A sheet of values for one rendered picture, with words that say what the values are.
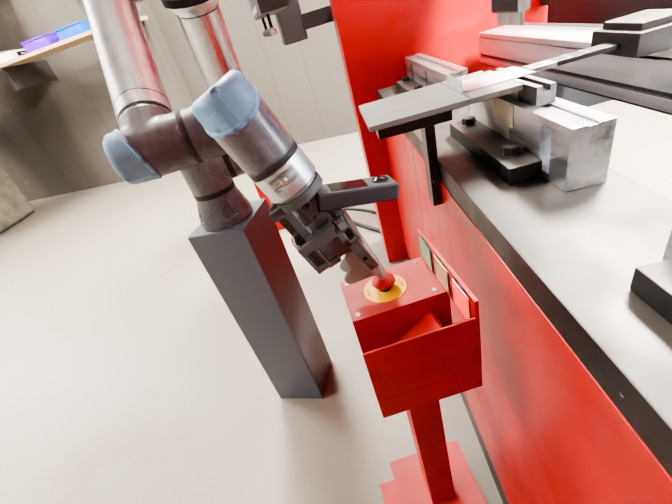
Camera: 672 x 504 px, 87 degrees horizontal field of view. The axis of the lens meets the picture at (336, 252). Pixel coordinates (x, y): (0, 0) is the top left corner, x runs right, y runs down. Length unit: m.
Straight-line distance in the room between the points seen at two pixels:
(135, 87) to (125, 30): 0.11
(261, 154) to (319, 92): 3.86
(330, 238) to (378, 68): 1.18
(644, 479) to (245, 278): 0.92
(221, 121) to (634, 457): 0.51
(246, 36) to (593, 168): 4.05
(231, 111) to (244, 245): 0.61
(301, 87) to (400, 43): 2.81
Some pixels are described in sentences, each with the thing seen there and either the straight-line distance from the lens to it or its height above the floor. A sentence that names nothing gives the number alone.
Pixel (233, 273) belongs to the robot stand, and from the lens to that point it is 1.08.
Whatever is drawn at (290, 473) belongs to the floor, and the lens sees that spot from 1.38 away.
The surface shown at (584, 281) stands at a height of 0.88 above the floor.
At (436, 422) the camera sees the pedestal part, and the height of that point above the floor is 0.48.
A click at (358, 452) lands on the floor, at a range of 1.34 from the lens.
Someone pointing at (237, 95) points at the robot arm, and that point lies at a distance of 0.43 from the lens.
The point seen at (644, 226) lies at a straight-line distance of 0.57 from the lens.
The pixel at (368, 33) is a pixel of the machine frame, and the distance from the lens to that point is 1.58.
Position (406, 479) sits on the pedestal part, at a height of 0.12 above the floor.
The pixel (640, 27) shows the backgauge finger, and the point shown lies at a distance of 0.85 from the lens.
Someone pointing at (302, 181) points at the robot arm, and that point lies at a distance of 0.45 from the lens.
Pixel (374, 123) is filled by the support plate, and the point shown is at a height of 1.00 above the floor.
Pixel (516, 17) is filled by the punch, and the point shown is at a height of 1.09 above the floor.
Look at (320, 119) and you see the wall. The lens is 4.36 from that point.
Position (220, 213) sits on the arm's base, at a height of 0.82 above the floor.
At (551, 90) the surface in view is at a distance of 0.70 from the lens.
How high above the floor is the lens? 1.17
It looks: 33 degrees down
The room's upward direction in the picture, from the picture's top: 17 degrees counter-clockwise
